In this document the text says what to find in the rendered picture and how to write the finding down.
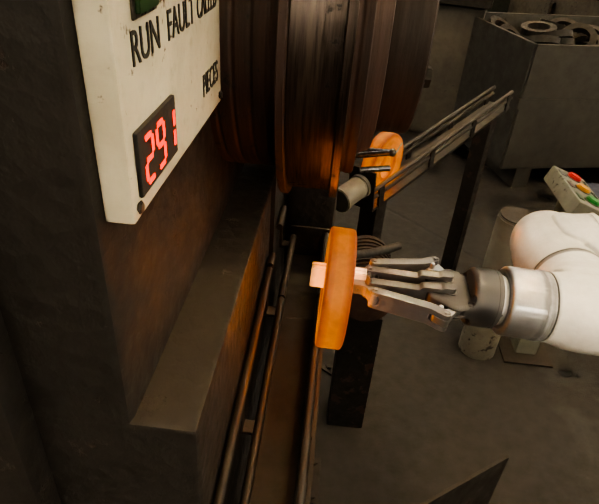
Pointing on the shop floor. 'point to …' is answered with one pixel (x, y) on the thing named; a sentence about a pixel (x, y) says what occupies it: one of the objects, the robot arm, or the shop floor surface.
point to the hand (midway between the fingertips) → (338, 277)
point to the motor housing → (356, 354)
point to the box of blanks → (555, 92)
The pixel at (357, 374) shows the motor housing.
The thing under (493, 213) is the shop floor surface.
